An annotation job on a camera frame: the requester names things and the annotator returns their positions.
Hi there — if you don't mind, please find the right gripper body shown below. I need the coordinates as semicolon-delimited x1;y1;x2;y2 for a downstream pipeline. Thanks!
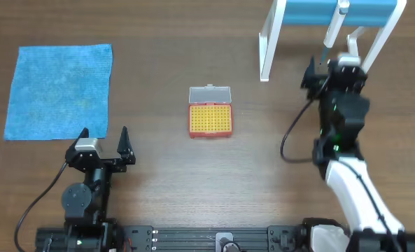
319;62;368;94

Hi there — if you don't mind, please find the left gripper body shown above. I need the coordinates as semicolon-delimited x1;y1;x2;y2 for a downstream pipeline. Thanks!
65;145;128;174

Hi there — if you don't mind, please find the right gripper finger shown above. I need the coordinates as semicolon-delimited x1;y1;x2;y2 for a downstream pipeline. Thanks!
300;55;321;99

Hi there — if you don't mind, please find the white pipette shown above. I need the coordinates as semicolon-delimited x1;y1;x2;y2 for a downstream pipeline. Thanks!
320;0;351;66

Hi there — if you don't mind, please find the blue cloth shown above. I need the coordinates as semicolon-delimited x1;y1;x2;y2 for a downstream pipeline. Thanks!
3;43;114;141

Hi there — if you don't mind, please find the white and blue stand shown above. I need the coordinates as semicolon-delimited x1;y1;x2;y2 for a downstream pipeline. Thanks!
258;0;408;83

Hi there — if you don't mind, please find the red and yellow tip box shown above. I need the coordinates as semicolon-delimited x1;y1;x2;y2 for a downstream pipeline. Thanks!
188;83;234;139

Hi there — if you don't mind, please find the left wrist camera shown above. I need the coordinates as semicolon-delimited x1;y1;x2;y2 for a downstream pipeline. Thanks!
74;137;104;159

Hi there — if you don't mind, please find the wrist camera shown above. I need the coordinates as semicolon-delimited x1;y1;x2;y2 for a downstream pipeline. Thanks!
74;137;104;159
337;52;363;68

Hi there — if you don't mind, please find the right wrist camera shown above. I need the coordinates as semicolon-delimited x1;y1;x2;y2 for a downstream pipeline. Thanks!
337;52;363;68

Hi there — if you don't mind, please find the black cable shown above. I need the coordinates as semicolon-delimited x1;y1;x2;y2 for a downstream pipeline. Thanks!
279;75;332;165
13;161;69;252

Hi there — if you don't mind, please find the mounting rail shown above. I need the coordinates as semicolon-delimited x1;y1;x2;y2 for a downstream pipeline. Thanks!
35;225;315;252

